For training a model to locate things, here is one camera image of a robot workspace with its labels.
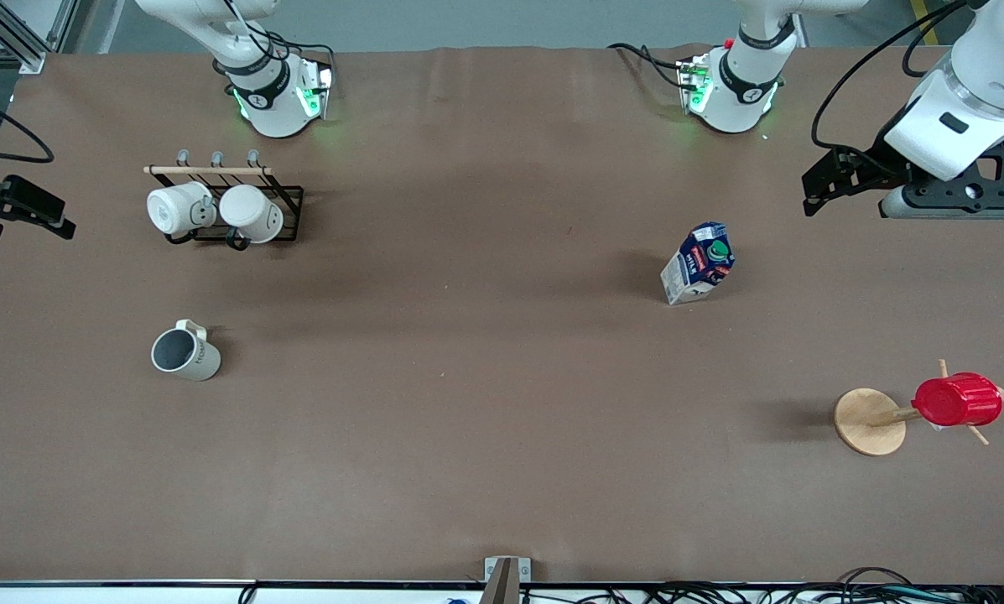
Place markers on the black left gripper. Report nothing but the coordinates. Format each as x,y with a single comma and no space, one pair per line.
886,161

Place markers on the blue white milk carton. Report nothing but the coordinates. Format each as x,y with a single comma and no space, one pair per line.
694,268

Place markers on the beige mug grey inside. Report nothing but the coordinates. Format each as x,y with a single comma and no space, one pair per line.
191,356

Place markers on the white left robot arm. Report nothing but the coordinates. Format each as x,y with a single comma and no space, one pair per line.
736,101

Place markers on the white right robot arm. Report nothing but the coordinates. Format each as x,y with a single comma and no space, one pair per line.
275,109

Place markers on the wooden cup tree stand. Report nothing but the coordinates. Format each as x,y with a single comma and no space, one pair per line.
866,424

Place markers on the red plastic cup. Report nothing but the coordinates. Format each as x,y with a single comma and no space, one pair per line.
959,400

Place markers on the white ceramic mug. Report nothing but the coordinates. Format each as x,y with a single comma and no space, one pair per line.
174,210
250,214

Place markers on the brown table cover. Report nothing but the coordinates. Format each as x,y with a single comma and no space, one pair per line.
502,436

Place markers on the aluminium frame profile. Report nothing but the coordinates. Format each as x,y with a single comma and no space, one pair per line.
15,42

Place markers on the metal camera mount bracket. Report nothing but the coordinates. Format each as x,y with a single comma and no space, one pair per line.
506,579

